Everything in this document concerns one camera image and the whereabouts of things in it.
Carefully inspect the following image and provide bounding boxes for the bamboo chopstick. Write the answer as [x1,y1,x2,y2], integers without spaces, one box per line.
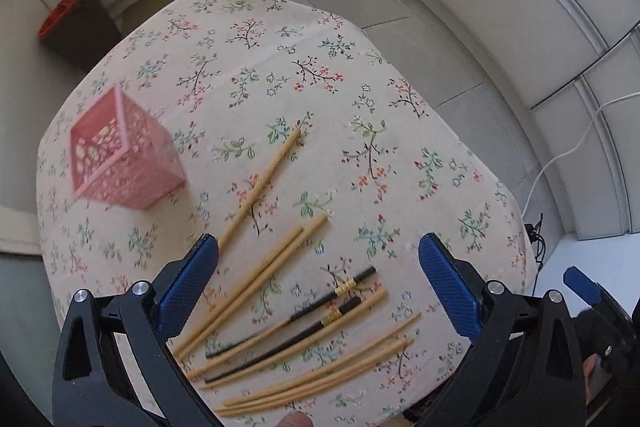
[218,127,302,251]
[222,312,422,408]
[185,287,390,390]
[174,212,328,360]
[215,336,409,412]
[216,338,413,417]
[172,225,304,355]

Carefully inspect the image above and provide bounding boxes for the black chopstick gold band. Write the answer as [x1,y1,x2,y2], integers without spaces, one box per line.
[205,265,376,360]
[204,296,362,384]

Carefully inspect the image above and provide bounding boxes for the pink perforated utensil holder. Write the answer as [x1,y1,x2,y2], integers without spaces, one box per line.
[70,84,186,210]

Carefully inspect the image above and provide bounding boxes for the floral tablecloth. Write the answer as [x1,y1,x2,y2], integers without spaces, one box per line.
[37,0,535,426]

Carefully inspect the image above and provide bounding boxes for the brown bin with orange rim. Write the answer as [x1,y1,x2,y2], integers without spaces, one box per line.
[38,0,122,74]

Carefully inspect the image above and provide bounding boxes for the black cable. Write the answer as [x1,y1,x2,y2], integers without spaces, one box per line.
[529,22,640,108]

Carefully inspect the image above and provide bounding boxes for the white cable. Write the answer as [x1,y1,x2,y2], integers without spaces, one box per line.
[520,91,640,223]

